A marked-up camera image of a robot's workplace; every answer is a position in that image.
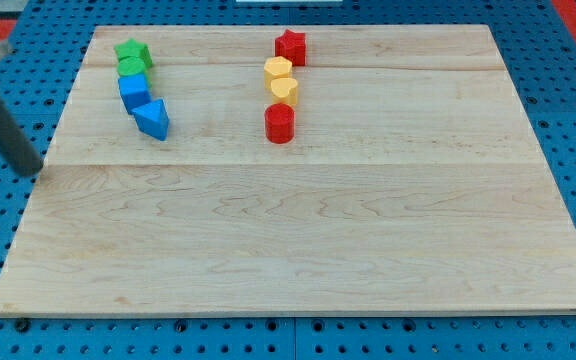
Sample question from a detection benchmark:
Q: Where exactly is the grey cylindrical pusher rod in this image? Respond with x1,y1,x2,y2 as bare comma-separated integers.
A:
0,99,43,177

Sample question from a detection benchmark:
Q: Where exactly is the blue triangle block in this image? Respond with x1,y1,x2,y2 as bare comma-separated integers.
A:
133,99,169,141

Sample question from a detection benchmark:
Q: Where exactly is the light wooden board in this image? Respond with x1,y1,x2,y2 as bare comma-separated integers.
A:
0,25,576,319

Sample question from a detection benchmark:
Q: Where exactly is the yellow heart block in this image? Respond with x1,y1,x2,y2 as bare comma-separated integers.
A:
270,78,299,106

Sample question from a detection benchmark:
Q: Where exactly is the red star block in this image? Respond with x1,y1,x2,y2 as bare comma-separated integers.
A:
274,29,307,66

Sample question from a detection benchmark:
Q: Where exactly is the yellow pentagon block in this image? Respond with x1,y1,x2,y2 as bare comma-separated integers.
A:
263,56,292,90

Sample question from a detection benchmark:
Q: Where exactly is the red cylinder block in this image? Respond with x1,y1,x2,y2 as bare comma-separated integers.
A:
264,103,295,144

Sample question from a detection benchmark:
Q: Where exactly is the blue cube block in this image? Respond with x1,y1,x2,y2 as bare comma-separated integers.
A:
118,74,152,114

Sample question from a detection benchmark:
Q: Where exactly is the green star block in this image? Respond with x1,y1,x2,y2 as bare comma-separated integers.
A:
114,38,153,69

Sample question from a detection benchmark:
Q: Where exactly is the green cylinder block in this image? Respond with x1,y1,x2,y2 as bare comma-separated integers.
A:
117,57,152,84

